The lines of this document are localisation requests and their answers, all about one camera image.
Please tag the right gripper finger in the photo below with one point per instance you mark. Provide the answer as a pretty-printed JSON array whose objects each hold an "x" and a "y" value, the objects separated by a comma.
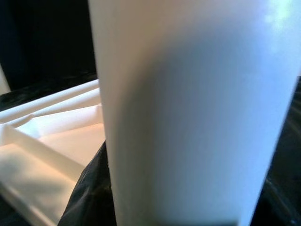
[{"x": 94, "y": 200}]

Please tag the white plastic table top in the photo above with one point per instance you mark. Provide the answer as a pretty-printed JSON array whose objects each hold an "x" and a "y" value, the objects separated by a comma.
[{"x": 35, "y": 153}]

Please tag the white plastic table leg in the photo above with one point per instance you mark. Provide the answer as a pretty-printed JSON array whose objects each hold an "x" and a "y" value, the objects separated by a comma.
[{"x": 188, "y": 117}]

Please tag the black door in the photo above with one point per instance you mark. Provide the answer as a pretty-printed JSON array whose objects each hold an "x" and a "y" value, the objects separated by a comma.
[{"x": 47, "y": 35}]

